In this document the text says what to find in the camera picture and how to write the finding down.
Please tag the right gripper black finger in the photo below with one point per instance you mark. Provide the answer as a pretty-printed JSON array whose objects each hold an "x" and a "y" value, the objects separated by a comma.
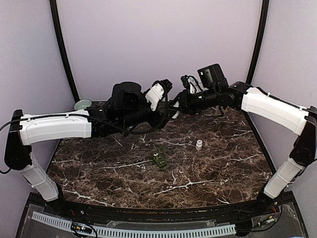
[
  {"x": 174, "y": 109},
  {"x": 174, "y": 104}
]

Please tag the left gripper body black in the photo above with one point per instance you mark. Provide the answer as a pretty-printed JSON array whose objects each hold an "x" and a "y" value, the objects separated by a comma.
[{"x": 160, "y": 120}]

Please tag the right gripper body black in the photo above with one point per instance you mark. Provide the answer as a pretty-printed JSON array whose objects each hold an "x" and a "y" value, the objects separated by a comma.
[{"x": 185, "y": 101}]

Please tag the white pill bottle front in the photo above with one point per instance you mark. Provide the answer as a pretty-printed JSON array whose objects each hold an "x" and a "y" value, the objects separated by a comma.
[{"x": 176, "y": 115}]

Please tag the green weekly pill organizer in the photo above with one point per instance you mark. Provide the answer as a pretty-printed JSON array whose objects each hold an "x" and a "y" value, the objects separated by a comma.
[{"x": 159, "y": 157}]

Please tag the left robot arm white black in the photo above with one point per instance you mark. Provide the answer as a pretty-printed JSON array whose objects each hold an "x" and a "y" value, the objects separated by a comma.
[{"x": 129, "y": 111}]

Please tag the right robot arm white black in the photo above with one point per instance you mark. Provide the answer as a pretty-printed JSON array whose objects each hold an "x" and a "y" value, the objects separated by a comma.
[{"x": 242, "y": 96}]

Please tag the pale green bowl left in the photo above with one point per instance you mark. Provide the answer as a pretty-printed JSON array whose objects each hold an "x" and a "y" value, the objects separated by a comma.
[{"x": 82, "y": 104}]

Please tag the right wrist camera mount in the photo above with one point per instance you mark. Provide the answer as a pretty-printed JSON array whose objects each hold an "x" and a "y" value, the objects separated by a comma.
[{"x": 191, "y": 84}]

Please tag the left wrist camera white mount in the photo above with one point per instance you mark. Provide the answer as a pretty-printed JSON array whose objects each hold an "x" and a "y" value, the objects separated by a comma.
[{"x": 157, "y": 91}]

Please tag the right black frame post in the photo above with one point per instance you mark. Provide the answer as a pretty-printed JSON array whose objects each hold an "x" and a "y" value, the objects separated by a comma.
[{"x": 258, "y": 41}]

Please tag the black frame post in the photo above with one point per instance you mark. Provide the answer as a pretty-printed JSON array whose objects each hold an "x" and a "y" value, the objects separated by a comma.
[
  {"x": 62, "y": 50},
  {"x": 258, "y": 41}
]

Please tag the white slotted cable duct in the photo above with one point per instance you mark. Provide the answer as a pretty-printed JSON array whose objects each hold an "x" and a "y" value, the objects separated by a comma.
[{"x": 105, "y": 232}]

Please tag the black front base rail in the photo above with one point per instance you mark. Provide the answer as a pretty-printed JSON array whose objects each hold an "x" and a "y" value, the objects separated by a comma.
[{"x": 96, "y": 213}]

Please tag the left black frame post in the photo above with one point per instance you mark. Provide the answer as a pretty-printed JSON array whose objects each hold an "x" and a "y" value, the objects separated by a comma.
[{"x": 62, "y": 50}]

